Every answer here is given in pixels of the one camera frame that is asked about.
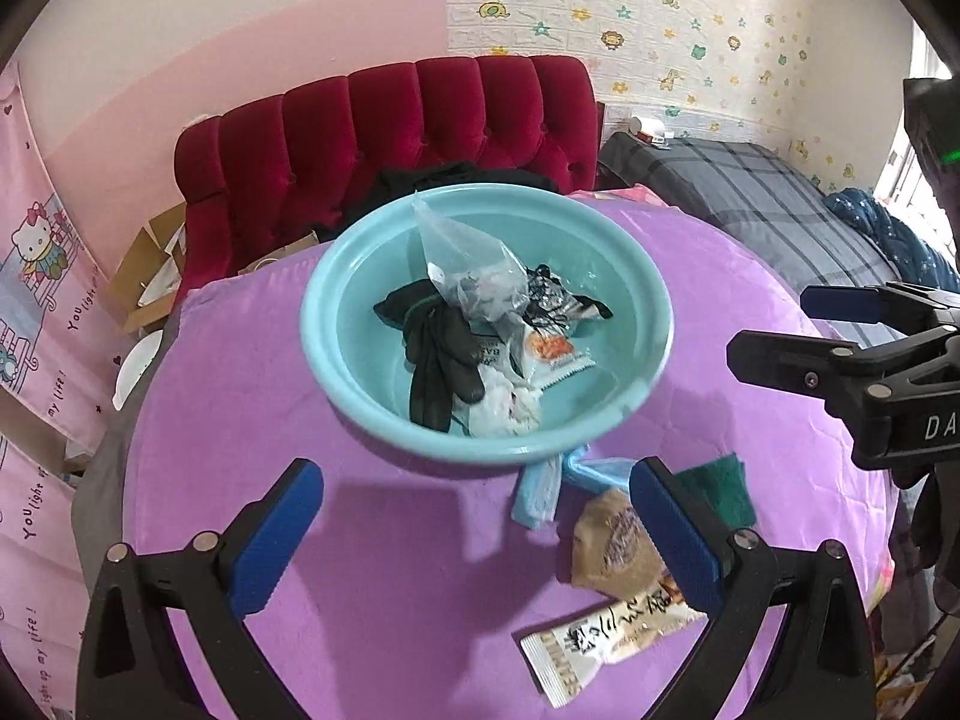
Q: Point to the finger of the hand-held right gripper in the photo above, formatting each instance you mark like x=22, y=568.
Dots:
x=840, y=302
x=780, y=360

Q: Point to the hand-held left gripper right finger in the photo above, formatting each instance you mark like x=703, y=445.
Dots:
x=675, y=540

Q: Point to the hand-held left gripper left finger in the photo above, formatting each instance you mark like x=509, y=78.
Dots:
x=277, y=532

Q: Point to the white tissue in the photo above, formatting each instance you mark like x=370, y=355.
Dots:
x=502, y=405

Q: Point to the small orange snack packet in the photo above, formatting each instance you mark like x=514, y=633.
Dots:
x=551, y=352

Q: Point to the black glove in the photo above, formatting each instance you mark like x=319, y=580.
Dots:
x=435, y=367

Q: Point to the silver foil wrapper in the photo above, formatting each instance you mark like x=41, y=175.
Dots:
x=555, y=300

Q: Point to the light blue plastic basin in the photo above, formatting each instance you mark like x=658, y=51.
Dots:
x=360, y=270

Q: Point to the clear zip bag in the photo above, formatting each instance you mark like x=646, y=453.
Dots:
x=450, y=255

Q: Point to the green scouring pad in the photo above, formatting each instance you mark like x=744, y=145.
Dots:
x=724, y=495

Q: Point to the brown snack packet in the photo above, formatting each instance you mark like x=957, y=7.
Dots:
x=607, y=547

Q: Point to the blue star print garment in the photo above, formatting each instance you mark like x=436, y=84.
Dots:
x=885, y=232

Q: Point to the cream oat snack packet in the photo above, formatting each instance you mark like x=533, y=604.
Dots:
x=585, y=645

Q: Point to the blue face mask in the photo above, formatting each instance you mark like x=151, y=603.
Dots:
x=536, y=499

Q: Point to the window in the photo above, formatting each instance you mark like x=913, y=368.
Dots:
x=904, y=150

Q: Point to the grey table cloth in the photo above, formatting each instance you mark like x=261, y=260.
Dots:
x=112, y=465

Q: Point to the grey plaid bed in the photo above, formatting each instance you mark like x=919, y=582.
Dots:
x=712, y=172

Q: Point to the pink patterned cloth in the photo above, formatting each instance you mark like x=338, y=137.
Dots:
x=637, y=195

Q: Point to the white paper sheet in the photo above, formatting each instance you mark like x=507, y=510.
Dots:
x=161, y=277

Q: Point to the brown cardboard box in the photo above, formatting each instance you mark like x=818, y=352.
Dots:
x=146, y=240

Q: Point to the pink cartoon cat curtain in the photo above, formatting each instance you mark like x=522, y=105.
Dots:
x=45, y=277

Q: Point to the red tufted velvet sofa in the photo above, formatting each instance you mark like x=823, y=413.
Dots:
x=375, y=127

